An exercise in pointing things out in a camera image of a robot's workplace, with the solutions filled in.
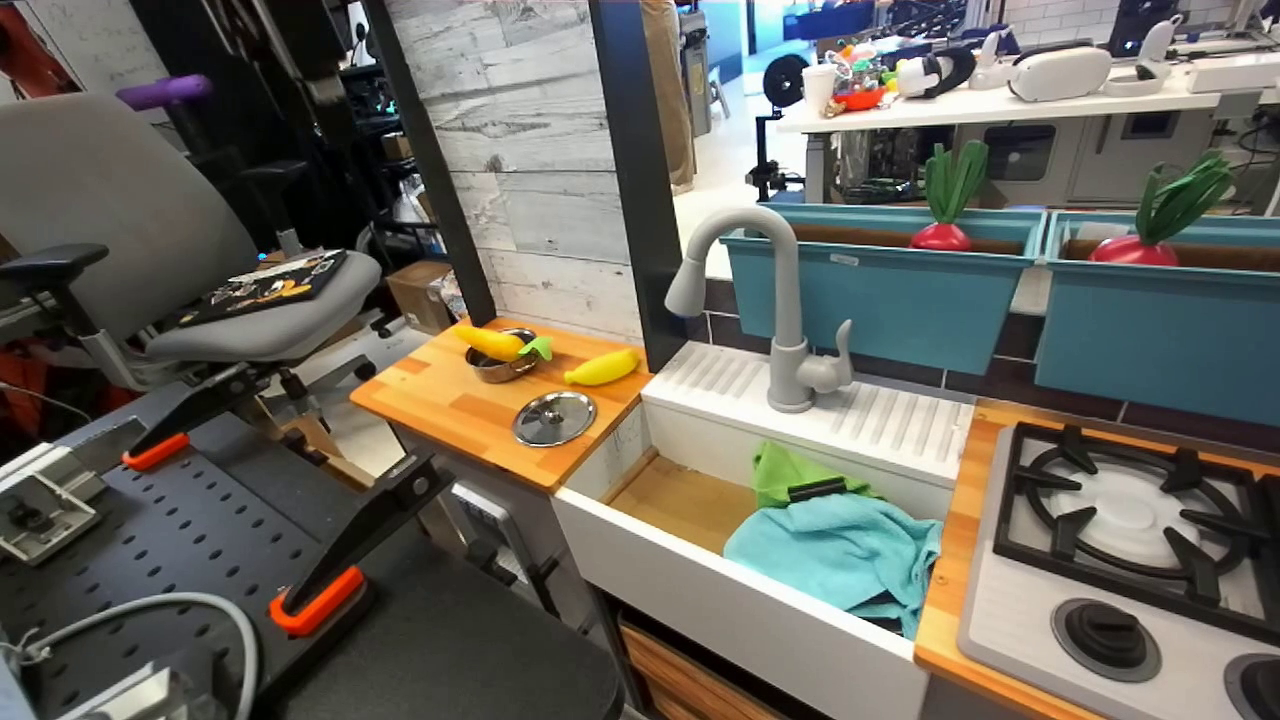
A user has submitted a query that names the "toy kitchen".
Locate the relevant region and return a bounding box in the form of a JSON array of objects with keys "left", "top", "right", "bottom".
[{"left": 350, "top": 0, "right": 1280, "bottom": 720}]

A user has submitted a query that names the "yellow toy corn with leaf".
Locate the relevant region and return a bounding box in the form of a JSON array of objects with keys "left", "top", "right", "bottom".
[{"left": 451, "top": 322, "right": 554, "bottom": 364}]

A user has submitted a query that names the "white sink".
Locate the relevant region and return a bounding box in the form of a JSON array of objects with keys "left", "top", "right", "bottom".
[{"left": 552, "top": 341, "right": 977, "bottom": 720}]

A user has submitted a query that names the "bowl of colourful toys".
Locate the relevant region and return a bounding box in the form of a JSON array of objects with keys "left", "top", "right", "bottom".
[{"left": 825, "top": 42, "right": 898, "bottom": 114}]

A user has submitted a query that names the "cardboard box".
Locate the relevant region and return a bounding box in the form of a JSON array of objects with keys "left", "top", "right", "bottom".
[{"left": 386, "top": 259, "right": 462, "bottom": 337}]

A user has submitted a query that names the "black stove knob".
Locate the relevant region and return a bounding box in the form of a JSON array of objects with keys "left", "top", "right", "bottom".
[
  {"left": 1222, "top": 652, "right": 1280, "bottom": 720},
  {"left": 1049, "top": 597, "right": 1164, "bottom": 685}
]

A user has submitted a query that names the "white paper cup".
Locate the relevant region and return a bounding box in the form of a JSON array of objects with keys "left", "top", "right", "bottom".
[{"left": 801, "top": 62, "right": 839, "bottom": 117}]

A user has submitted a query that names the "grey cable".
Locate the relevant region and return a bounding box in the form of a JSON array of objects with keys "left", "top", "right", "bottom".
[{"left": 0, "top": 592, "right": 262, "bottom": 720}]

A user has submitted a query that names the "black burner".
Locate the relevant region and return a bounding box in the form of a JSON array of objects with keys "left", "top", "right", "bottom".
[{"left": 992, "top": 421, "right": 1280, "bottom": 647}]

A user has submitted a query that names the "silver metal bracket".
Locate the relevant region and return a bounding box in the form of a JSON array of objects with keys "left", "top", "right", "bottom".
[{"left": 0, "top": 443, "right": 109, "bottom": 568}]

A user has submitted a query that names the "grey tap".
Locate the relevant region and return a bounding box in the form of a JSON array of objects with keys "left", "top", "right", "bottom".
[{"left": 664, "top": 205, "right": 857, "bottom": 415}]

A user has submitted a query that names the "small steel pot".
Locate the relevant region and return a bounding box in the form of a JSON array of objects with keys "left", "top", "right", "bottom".
[{"left": 464, "top": 327, "right": 542, "bottom": 386}]

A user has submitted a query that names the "white and black headset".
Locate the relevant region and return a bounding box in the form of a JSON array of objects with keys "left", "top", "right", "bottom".
[{"left": 894, "top": 46, "right": 977, "bottom": 100}]

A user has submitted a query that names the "wooden crate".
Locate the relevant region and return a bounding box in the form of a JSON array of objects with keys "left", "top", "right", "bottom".
[{"left": 618, "top": 618, "right": 796, "bottom": 720}]

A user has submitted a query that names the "black clamp with orange tip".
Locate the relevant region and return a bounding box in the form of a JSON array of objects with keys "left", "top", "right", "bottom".
[
  {"left": 122, "top": 362, "right": 303, "bottom": 473},
  {"left": 268, "top": 452, "right": 457, "bottom": 638}
]

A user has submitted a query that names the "purple padded bar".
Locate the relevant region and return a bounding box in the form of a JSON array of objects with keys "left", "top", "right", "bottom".
[{"left": 114, "top": 72, "right": 215, "bottom": 112}]

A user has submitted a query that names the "black laptop with stickers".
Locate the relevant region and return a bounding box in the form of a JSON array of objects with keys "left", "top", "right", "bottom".
[{"left": 174, "top": 249, "right": 350, "bottom": 330}]

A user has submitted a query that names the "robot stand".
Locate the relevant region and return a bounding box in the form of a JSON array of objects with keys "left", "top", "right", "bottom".
[{"left": 0, "top": 385, "right": 627, "bottom": 720}]

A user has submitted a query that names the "teal cloth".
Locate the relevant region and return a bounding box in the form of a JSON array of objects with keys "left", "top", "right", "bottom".
[{"left": 722, "top": 491, "right": 945, "bottom": 642}]

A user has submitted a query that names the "steel pot lid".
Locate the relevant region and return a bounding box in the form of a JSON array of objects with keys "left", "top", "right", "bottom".
[{"left": 511, "top": 389, "right": 599, "bottom": 449}]

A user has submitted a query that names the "grey office chair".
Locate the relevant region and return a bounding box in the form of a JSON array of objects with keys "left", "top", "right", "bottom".
[{"left": 0, "top": 93, "right": 387, "bottom": 403}]

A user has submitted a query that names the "red toy radish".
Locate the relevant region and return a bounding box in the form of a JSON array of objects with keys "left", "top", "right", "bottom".
[
  {"left": 907, "top": 139, "right": 992, "bottom": 254},
  {"left": 1087, "top": 149, "right": 1237, "bottom": 268}
]

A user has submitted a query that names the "teal planter box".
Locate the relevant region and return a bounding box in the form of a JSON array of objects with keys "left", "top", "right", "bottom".
[
  {"left": 1034, "top": 209, "right": 1280, "bottom": 430},
  {"left": 719, "top": 202, "right": 1049, "bottom": 377}
]

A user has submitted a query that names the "white table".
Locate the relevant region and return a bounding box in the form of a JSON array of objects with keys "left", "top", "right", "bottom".
[{"left": 775, "top": 55, "right": 1280, "bottom": 207}]

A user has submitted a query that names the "green cloth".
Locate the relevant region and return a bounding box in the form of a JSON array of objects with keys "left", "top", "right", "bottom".
[{"left": 751, "top": 440, "right": 883, "bottom": 510}]

